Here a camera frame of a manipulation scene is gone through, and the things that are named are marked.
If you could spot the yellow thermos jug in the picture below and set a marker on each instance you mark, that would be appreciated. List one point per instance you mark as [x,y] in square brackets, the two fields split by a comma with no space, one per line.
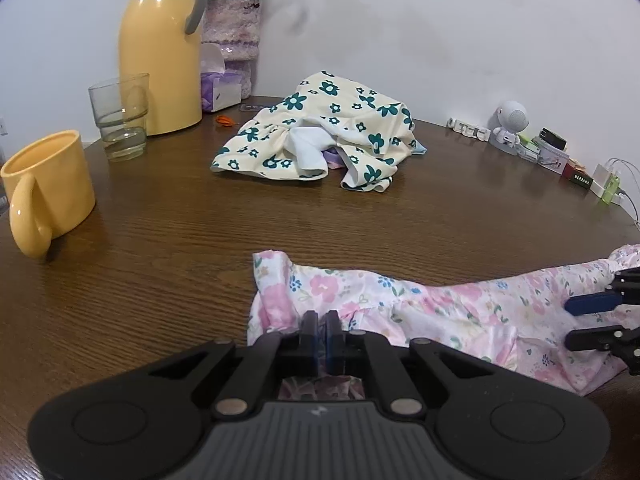
[163,39]

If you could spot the white astronaut figurine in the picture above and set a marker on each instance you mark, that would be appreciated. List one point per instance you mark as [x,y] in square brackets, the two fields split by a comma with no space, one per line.
[508,121]

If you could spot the white letter ornament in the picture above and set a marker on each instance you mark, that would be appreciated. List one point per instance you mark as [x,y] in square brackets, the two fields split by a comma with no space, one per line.
[466,129]

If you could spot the red black small box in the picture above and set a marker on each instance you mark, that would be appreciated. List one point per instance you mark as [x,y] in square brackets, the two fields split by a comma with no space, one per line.
[575,173]

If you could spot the light blue cloth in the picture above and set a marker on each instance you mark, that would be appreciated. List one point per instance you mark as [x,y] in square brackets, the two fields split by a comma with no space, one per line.
[418,148]

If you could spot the cream green floral garment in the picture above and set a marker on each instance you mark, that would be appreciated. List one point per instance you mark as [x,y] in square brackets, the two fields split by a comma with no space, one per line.
[370,133]

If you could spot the clear drinking glass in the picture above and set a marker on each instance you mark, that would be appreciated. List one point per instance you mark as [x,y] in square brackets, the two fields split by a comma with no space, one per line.
[120,107]

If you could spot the purple knitted vase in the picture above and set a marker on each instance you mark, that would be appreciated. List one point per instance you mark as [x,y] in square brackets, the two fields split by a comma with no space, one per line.
[234,26]

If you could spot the purple tissue box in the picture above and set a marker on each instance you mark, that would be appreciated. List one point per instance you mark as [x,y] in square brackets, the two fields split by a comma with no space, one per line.
[220,88]

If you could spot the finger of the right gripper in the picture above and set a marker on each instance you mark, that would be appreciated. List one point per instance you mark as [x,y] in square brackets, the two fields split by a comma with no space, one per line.
[622,342]
[624,289]

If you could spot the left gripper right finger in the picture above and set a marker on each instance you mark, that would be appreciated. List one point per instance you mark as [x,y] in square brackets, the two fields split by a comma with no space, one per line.
[356,353]

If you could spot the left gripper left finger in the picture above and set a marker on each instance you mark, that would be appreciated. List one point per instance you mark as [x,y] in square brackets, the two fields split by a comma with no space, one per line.
[292,352]

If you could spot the pink floral garment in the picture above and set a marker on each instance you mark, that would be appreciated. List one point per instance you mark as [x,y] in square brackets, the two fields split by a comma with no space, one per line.
[518,323]

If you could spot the yellow mug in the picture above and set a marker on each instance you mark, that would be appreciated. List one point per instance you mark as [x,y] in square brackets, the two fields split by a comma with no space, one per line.
[49,190]

